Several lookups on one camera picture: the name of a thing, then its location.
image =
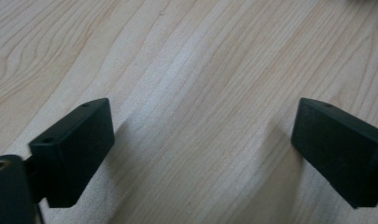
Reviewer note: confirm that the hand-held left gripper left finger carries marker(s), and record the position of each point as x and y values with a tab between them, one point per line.
74	152

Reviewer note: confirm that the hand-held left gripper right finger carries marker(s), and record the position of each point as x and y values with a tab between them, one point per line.
342	149

